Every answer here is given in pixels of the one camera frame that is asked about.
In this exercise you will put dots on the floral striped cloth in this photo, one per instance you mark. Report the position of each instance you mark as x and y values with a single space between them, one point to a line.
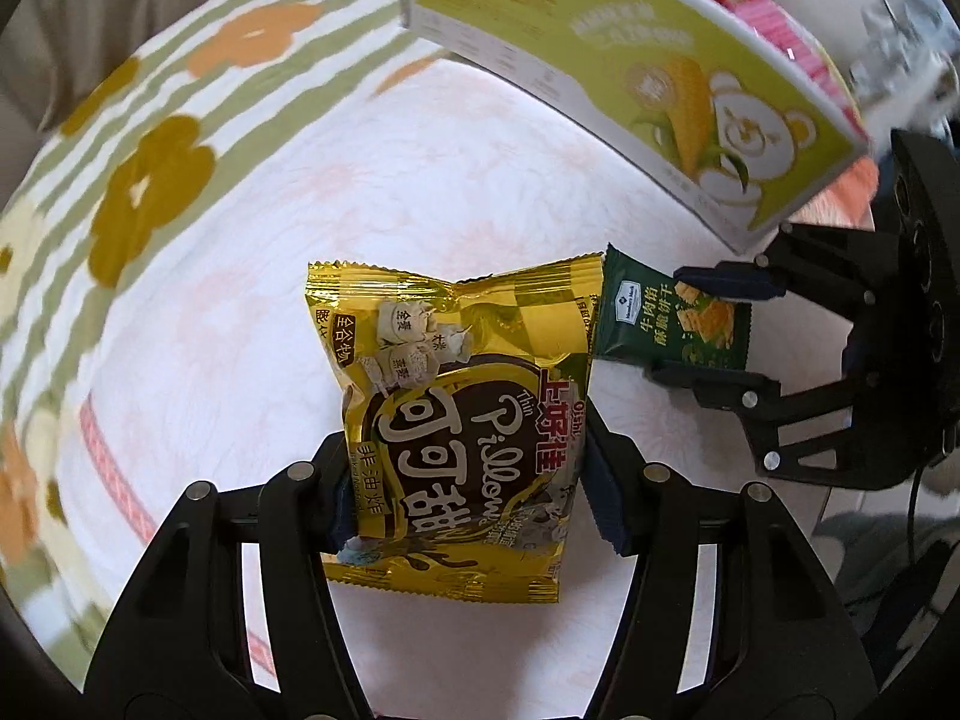
487 180

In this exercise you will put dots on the blurred white clutter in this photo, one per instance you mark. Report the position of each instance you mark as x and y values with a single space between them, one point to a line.
907 52

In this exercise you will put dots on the green cardboard box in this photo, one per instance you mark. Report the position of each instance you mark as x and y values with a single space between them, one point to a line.
675 90

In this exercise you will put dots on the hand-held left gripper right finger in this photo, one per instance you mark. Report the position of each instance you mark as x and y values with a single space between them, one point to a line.
600 480

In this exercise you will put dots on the dark green cracker packet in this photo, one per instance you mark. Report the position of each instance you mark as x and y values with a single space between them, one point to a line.
660 315

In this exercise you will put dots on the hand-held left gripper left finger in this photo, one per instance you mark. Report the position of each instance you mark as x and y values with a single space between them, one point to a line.
341 499

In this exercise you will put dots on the gold snack packet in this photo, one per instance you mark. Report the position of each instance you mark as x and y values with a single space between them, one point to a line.
457 427

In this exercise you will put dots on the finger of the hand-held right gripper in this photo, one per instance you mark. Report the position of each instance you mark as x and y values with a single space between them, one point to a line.
757 409
735 281

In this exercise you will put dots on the beige curtain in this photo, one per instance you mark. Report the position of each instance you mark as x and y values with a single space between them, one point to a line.
97 7

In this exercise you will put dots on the pink snack packet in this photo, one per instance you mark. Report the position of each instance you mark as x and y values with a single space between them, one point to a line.
780 22

